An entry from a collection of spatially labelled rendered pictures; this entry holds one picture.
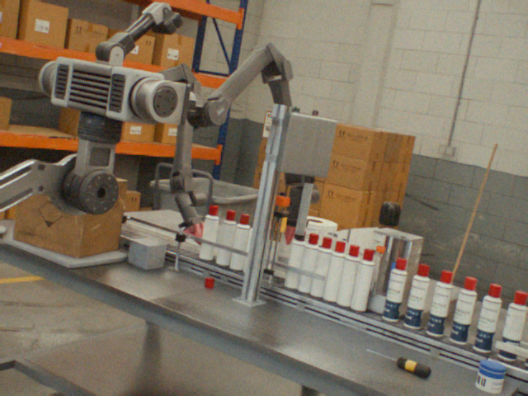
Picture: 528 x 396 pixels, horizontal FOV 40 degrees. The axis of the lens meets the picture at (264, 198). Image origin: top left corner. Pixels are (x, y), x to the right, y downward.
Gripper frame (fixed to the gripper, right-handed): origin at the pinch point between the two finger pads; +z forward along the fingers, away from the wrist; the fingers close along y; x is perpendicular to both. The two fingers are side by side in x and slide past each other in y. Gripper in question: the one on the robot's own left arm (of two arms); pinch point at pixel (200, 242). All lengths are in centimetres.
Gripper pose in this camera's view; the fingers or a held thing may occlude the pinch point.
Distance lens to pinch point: 276.3
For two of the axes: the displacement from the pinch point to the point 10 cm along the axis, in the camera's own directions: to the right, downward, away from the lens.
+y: 5.4, -0.4, 8.4
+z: 4.0, 8.9, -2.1
